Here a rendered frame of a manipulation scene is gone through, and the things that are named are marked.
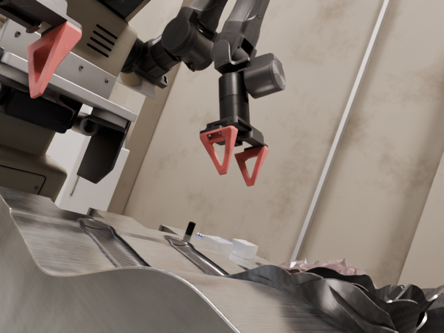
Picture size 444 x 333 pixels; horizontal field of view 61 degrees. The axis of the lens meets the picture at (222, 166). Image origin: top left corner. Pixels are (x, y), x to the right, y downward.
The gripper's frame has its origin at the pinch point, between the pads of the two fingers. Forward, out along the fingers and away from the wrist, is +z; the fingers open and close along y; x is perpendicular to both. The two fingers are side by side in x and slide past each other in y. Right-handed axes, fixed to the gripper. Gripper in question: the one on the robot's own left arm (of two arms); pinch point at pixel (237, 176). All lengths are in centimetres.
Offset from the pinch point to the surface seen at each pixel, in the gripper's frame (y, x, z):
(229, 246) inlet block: 0.1, 2.3, 12.2
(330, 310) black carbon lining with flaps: -38, -26, 20
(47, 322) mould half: -42.3, -11.8, 20.5
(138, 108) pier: 222, 255, -180
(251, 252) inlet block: 9.9, 3.4, 12.6
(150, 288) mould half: -44, -21, 19
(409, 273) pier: 222, 3, 14
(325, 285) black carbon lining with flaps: -39, -27, 19
